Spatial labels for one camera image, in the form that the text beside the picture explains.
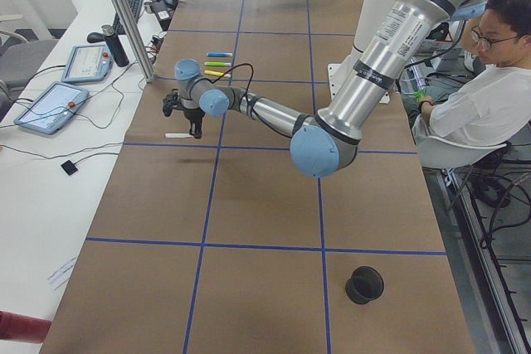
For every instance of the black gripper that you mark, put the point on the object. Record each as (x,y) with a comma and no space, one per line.
(192,114)

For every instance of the red white marker pen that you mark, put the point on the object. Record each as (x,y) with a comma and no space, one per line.
(177,135)

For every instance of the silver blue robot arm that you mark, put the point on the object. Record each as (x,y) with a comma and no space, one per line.
(327,141)

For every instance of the yellow highlighter pen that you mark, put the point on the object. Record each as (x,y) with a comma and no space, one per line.
(223,75)

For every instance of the green highlighter pen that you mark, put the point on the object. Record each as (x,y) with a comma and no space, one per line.
(218,64)

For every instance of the blue highlighter pen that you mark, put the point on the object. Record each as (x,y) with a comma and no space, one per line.
(219,54)

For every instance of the black water bottle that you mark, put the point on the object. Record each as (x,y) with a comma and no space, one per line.
(115,46)

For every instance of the brown paper table cover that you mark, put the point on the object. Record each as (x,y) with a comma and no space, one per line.
(220,245)

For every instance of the far blue teach pendant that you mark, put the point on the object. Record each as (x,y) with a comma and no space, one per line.
(87,64)

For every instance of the blue teach pendant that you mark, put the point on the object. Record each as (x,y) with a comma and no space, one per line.
(87,64)
(53,108)

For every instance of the small black square device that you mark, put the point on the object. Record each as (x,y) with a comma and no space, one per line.
(69,167)

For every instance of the black computer mouse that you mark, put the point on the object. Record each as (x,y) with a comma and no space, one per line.
(95,37)

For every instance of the near blue teach pendant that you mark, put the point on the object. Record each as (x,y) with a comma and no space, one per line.
(53,108)

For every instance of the near black mesh pen cup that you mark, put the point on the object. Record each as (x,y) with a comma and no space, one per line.
(364,285)

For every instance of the white chair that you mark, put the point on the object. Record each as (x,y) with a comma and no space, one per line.
(440,153)

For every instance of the red fire extinguisher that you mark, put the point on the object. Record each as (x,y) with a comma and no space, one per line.
(21,328)

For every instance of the person in white shirt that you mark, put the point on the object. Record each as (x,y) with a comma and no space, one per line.
(495,105)

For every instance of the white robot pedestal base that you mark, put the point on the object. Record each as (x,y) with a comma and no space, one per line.
(372,15)

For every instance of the aluminium frame post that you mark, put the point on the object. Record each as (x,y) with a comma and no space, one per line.
(135,40)

